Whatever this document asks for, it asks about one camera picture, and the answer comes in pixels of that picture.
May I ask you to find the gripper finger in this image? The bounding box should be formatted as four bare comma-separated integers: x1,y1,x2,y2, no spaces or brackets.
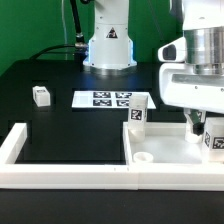
184,108,205,135

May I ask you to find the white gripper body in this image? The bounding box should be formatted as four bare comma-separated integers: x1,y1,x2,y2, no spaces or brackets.
158,37,224,114

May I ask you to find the white square table top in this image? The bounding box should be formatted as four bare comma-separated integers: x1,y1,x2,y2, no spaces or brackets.
122,121,224,166

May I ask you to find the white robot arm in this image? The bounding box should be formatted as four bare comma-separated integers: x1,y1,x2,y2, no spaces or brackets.
83,0,224,114

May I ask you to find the white U-shaped fence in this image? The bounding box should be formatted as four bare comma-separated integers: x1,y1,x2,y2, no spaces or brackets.
0,123,224,191

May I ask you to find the white marker tag sheet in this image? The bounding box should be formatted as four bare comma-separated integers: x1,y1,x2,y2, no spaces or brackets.
71,90,157,110

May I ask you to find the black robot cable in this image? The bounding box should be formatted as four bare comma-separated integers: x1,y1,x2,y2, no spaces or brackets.
29,0,89,60

